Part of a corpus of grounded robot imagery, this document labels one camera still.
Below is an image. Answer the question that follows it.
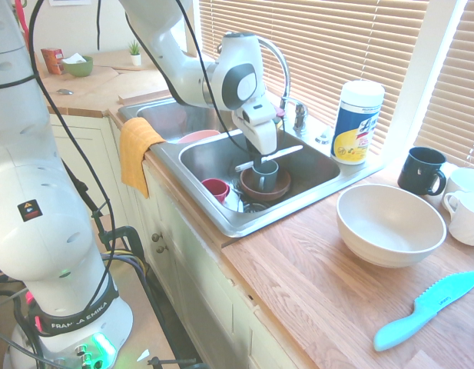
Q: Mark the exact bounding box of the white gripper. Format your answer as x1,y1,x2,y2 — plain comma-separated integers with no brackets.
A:
231,108,279,171

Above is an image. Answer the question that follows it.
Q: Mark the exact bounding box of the stainless steel double sink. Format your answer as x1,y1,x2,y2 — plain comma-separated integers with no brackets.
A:
117,95,386,238

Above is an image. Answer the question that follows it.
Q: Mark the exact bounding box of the sink drain strainer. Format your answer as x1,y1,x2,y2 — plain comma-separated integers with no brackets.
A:
242,200,269,213

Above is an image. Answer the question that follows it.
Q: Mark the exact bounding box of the teal plastic knife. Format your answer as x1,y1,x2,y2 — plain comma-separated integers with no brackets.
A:
373,271,474,353

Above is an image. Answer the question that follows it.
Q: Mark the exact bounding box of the grey mug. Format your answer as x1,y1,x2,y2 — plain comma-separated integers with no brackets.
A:
251,159,280,192

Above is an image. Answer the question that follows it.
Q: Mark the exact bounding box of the brown bowl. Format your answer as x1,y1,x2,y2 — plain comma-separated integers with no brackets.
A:
239,167,292,201

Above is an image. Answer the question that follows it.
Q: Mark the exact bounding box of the red cup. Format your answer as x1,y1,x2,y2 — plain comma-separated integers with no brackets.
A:
201,178,230,204

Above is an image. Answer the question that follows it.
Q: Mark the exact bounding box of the chrome faucet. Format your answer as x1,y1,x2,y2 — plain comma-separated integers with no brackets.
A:
255,36,310,136

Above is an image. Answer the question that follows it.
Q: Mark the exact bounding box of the pink bowl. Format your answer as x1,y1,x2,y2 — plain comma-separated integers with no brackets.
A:
177,129,221,145

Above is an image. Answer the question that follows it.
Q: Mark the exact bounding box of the Lysol wipes canister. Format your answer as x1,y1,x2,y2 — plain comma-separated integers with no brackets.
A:
330,79,386,166

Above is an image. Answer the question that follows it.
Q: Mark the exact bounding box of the yellow dish cloth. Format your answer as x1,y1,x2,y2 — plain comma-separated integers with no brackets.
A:
119,117,167,200

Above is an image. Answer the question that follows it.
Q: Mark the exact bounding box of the cream kitchen cabinet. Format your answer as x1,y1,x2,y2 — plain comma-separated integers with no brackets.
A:
48,111,303,369

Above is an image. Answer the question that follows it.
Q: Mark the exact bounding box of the wide wooden window blind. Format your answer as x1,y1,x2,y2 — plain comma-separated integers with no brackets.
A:
197,0,429,157

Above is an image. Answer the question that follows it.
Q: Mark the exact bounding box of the large cream bowl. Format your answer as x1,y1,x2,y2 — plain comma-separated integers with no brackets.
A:
335,184,448,269

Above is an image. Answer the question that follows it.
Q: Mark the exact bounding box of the small spiky potted plant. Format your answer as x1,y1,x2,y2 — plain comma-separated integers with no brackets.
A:
128,39,144,67

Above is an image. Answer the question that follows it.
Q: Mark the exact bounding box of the black mug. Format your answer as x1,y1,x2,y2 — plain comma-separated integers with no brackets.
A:
396,146,448,196

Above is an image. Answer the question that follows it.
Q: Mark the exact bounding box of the green bowl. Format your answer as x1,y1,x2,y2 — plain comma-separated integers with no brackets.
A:
62,55,94,78

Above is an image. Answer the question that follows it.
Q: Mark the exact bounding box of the narrow wooden window blind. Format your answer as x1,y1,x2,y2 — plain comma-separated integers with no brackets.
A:
413,0,474,171

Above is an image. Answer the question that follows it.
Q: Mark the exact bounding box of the red box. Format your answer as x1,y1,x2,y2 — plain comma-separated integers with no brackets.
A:
40,48,67,75

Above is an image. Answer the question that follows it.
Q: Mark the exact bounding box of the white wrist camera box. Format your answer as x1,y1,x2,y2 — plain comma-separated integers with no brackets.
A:
240,100,277,126

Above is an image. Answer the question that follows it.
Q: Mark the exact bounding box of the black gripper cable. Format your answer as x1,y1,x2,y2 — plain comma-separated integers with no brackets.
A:
174,0,287,157

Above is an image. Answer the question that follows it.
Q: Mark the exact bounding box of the black base cable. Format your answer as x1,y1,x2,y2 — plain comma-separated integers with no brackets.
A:
28,0,117,314

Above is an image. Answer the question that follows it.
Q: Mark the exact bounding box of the coloured cable bundle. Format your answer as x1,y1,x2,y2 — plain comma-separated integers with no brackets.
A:
101,249,149,288

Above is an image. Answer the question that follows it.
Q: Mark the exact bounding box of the white cup with handle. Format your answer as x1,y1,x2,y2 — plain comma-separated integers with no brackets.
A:
443,191,474,247

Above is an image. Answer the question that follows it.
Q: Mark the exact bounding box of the red-handled knife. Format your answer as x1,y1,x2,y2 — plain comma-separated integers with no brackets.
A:
14,0,31,39

